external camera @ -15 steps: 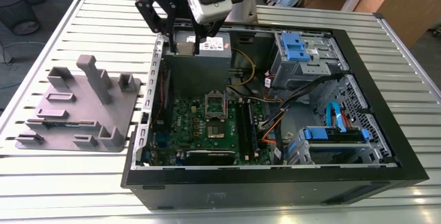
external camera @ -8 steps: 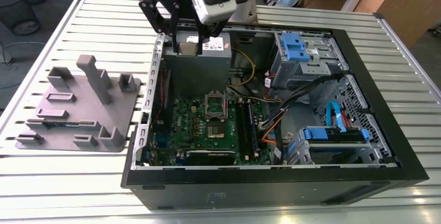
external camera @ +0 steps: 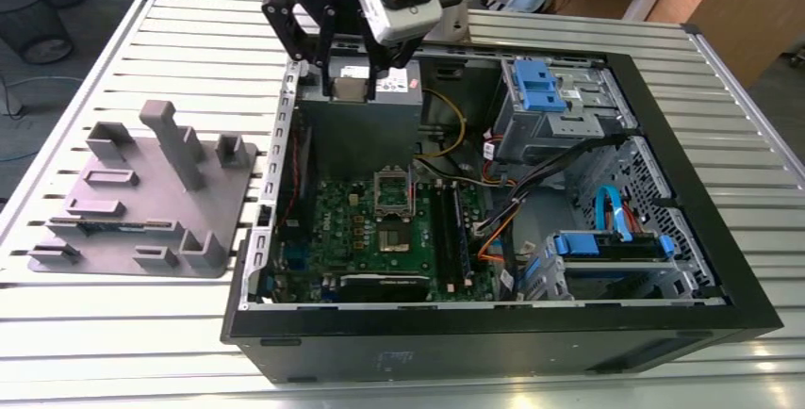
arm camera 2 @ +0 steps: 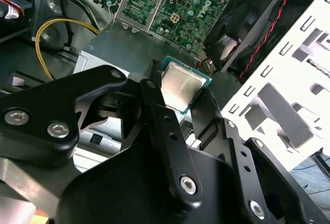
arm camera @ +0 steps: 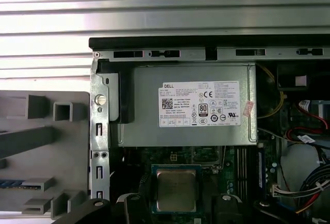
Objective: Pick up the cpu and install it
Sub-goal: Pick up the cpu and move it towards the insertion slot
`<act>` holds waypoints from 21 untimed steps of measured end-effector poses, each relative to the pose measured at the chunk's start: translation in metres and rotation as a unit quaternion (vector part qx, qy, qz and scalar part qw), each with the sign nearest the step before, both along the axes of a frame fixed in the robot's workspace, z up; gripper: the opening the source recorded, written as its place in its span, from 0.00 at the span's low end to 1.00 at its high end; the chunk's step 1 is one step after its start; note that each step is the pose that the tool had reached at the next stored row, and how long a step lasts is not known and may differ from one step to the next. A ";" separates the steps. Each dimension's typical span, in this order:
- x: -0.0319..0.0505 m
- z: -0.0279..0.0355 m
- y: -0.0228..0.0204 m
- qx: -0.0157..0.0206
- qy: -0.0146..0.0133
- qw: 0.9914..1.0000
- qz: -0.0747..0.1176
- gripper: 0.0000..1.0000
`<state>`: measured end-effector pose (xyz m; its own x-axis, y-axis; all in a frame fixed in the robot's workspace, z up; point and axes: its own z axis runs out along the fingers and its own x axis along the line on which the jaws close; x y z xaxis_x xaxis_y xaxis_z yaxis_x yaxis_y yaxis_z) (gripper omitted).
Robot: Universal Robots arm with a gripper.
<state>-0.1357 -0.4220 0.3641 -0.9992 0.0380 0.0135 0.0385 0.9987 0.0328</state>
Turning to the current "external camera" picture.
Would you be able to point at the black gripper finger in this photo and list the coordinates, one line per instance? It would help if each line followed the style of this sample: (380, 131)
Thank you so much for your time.
(324, 51)
(391, 55)

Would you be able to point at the blue plastic drive latch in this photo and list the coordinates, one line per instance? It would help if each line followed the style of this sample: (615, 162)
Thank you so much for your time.
(535, 74)
(544, 100)

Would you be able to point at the grey plastic parts rack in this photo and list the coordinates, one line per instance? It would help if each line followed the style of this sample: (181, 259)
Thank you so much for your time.
(214, 201)

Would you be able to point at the large black mesh wastebasket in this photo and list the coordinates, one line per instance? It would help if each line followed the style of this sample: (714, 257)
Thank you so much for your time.
(31, 27)

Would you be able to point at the grey metal disk bay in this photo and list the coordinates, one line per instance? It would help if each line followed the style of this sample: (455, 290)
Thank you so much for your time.
(683, 282)

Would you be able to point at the grey metal drive cage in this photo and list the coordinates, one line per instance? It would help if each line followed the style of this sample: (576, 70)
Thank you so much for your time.
(567, 131)

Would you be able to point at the black RAM slot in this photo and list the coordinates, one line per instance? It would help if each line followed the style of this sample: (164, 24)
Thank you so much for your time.
(464, 239)
(444, 234)

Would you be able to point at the CPU socket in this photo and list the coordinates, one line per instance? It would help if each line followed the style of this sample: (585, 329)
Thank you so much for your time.
(396, 238)

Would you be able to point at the black PC case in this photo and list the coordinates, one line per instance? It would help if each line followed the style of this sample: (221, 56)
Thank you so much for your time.
(441, 348)

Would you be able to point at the black graphics card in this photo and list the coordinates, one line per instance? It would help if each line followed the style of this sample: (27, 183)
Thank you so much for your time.
(384, 286)

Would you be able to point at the grey power supply unit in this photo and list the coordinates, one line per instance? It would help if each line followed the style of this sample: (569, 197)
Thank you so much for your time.
(359, 135)

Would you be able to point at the silver CPU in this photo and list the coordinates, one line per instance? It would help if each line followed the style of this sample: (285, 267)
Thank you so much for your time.
(349, 89)

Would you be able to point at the green motherboard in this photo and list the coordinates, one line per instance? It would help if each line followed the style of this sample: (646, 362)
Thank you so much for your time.
(419, 258)

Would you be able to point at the brown wooden cabinet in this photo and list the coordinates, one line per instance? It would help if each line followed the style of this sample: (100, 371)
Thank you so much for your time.
(755, 18)

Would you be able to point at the white camera black bracket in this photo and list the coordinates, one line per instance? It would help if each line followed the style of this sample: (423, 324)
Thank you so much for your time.
(403, 18)

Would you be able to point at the hard disk in blue carrier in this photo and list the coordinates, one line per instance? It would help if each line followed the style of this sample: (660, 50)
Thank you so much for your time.
(581, 245)

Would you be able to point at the RAM stick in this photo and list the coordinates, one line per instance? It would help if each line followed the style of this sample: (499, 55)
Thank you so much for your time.
(114, 228)

